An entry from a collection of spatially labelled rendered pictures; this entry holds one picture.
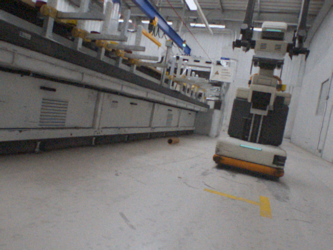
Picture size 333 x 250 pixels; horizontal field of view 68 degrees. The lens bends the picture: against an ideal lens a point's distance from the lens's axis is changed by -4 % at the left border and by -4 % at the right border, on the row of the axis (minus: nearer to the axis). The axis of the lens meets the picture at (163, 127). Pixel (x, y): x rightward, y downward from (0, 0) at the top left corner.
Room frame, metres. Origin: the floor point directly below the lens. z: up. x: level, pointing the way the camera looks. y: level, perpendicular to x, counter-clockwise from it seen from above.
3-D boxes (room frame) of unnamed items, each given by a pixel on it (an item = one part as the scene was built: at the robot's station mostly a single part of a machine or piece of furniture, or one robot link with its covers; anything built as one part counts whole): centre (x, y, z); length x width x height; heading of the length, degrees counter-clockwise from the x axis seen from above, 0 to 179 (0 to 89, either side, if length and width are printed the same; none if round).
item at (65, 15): (1.35, 0.59, 0.84); 0.43 x 0.03 x 0.04; 70
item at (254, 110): (2.34, -0.90, 0.68); 0.28 x 0.27 x 0.25; 69
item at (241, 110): (2.60, -0.93, 0.59); 0.55 x 0.34 x 0.83; 69
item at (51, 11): (1.36, 0.69, 0.84); 0.14 x 0.06 x 0.05; 160
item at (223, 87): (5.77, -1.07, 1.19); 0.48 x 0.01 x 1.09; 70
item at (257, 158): (2.52, -0.90, 0.16); 0.67 x 0.64 x 0.25; 159
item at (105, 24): (1.81, 0.53, 0.88); 0.04 x 0.04 x 0.48; 70
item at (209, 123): (6.36, -0.52, 0.95); 1.65 x 0.70 x 1.90; 70
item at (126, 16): (2.05, 0.44, 0.93); 0.04 x 0.04 x 0.48; 70
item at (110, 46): (1.82, 0.43, 0.81); 0.43 x 0.03 x 0.04; 70
